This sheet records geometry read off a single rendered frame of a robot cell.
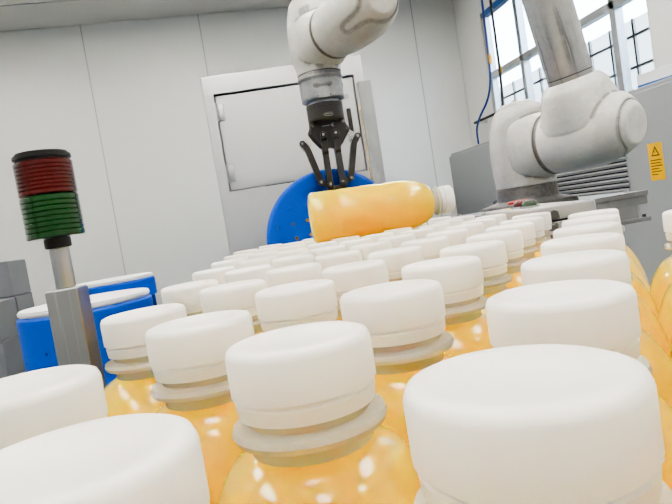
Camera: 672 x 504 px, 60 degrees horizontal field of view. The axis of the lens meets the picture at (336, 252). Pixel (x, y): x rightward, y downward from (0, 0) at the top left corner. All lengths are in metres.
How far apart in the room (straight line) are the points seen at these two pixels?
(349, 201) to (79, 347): 0.38
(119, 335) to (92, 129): 6.13
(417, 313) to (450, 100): 6.66
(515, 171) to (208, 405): 1.37
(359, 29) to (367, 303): 0.88
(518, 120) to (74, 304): 1.14
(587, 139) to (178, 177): 5.19
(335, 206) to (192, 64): 5.69
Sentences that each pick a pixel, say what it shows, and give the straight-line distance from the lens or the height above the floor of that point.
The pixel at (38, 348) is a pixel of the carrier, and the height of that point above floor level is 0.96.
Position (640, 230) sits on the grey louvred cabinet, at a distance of 2.70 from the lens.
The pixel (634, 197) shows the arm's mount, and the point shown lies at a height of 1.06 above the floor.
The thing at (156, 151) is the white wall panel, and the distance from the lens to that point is 6.27.
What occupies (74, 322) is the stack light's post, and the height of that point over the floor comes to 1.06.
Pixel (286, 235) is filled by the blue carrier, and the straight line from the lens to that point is 1.21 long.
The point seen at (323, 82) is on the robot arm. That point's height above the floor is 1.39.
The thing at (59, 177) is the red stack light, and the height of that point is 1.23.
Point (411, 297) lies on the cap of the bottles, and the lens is 0.20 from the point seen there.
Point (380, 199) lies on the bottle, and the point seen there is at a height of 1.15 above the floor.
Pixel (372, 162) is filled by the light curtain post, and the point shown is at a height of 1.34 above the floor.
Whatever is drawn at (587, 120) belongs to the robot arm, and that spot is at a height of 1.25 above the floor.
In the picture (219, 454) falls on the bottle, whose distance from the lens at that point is 0.20.
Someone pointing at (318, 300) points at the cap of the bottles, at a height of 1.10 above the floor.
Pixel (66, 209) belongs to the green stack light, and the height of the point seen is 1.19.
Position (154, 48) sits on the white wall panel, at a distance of 6.49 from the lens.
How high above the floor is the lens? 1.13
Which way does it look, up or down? 3 degrees down
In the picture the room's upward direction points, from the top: 9 degrees counter-clockwise
